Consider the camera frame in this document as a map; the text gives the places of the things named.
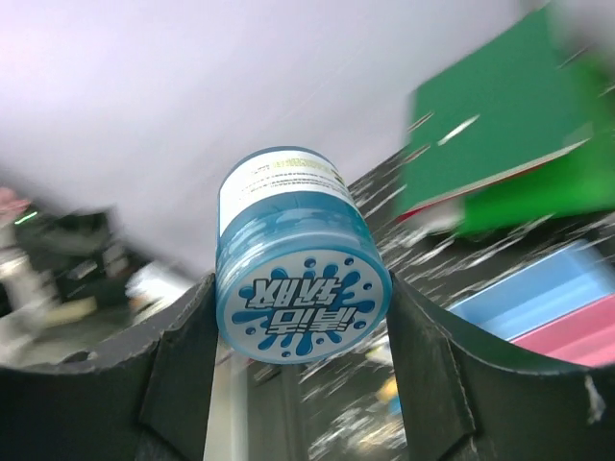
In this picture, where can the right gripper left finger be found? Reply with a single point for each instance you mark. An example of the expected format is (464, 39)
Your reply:
(143, 394)

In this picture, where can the green ring binder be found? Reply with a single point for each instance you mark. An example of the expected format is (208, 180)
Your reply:
(506, 108)

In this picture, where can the pink bin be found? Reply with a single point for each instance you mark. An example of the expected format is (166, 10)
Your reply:
(585, 336)

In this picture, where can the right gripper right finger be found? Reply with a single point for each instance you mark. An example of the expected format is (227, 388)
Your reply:
(469, 395)

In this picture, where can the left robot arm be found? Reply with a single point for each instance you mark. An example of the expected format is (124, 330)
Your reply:
(83, 268)

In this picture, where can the blue cleaning gel jar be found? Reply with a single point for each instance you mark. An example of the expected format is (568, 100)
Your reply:
(298, 274)

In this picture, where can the light blue left bin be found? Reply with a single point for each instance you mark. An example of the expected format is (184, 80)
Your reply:
(546, 290)

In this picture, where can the green transparent folder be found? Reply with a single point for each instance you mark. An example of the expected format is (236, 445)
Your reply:
(579, 182)

